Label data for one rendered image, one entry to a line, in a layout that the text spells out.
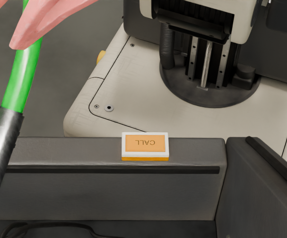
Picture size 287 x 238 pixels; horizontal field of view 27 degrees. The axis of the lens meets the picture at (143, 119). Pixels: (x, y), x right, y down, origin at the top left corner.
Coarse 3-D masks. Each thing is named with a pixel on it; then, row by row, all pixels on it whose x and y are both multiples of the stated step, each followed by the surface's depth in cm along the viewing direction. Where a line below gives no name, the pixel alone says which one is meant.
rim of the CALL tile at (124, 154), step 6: (126, 132) 64; (132, 132) 64; (138, 132) 64; (144, 132) 64; (150, 132) 64; (156, 132) 64; (162, 132) 64; (168, 144) 63; (168, 150) 63; (126, 156) 62; (132, 156) 62; (138, 156) 62; (144, 156) 62; (150, 156) 63; (156, 156) 63; (162, 156) 63; (168, 156) 63
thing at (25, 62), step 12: (24, 0) 34; (36, 48) 36; (24, 60) 36; (36, 60) 36; (12, 72) 36; (24, 72) 36; (12, 84) 36; (24, 84) 36; (12, 96) 36; (24, 96) 36; (12, 108) 36
